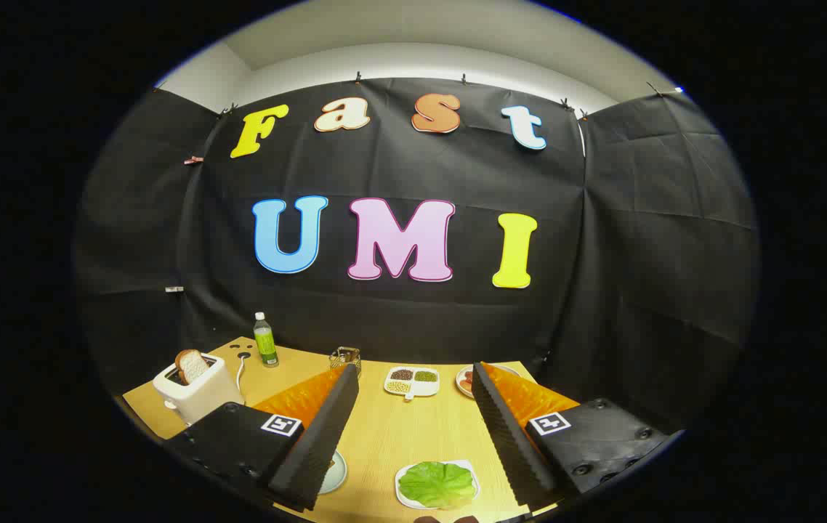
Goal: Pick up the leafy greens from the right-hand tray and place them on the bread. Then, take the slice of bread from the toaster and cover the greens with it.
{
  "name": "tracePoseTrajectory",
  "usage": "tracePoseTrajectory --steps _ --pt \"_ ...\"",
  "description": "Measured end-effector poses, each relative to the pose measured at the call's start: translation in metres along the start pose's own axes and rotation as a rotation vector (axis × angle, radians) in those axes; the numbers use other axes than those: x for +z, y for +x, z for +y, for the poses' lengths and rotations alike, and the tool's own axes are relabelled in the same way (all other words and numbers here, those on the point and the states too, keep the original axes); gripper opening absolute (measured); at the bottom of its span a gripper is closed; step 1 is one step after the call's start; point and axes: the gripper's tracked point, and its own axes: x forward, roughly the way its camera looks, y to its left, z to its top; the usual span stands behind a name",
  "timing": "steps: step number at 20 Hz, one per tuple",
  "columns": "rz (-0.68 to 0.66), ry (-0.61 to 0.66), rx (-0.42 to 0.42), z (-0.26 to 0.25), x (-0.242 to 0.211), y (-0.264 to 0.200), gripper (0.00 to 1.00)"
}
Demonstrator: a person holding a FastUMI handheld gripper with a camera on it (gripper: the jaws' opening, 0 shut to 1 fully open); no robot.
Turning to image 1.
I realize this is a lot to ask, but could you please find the pale green round plate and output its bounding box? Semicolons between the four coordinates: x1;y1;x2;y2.
318;450;348;495

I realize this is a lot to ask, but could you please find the toasted bread slice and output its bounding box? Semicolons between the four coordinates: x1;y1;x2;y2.
174;349;211;385

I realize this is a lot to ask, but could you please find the white square plate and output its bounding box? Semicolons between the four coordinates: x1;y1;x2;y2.
395;459;480;511

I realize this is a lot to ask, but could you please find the green lettuce leaf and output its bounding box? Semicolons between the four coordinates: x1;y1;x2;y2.
399;461;477;508

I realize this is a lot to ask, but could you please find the black backdrop cloth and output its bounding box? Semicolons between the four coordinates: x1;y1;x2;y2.
73;76;761;437

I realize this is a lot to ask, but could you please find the white round plate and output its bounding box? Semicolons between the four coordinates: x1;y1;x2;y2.
456;365;523;399

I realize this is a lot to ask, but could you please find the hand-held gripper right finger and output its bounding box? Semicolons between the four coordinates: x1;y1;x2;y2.
470;361;685;513

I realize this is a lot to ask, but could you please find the white toaster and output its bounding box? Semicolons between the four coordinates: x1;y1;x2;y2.
153;354;246;426

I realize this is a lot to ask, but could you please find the wire utensil holder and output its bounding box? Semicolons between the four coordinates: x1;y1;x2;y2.
329;347;363;378

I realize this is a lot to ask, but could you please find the white divided bean dish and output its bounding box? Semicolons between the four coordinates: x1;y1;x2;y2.
384;366;440;402

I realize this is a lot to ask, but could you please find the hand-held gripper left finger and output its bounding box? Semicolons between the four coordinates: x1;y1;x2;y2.
166;363;361;513

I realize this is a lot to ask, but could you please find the green label drink bottle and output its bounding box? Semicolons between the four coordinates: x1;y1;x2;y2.
253;312;280;368

